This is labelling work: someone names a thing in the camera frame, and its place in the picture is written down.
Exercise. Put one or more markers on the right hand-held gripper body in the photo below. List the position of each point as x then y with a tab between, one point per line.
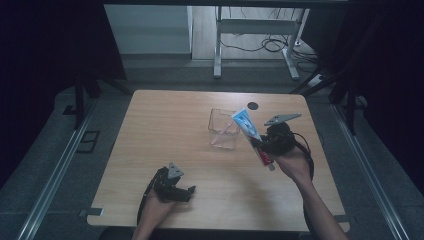
279	138

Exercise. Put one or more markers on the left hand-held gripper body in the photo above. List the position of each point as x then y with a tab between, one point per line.
168	186

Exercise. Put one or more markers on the white blue toothpaste tube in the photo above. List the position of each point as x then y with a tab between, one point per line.
248	128

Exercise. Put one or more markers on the clear plastic cup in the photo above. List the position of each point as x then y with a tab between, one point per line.
224	133

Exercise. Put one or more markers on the person's left hand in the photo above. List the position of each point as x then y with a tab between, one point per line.
156	208

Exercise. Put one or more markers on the person's right hand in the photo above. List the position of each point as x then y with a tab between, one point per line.
294	164

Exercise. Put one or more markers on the pink toothbrush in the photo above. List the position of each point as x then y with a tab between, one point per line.
221	133

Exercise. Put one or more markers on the black round table hole cover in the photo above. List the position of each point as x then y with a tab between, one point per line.
252	106

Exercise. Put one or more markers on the white power strip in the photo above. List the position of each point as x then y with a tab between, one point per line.
316	80

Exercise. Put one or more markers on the black metal stand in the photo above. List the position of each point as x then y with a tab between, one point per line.
350	106
79	100

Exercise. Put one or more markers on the grey tape strip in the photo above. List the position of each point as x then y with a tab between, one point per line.
91	212

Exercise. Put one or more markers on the metal floor rail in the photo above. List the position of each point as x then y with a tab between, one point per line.
370	176
50	186

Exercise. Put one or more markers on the white metal desk frame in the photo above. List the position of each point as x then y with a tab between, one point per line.
256	26

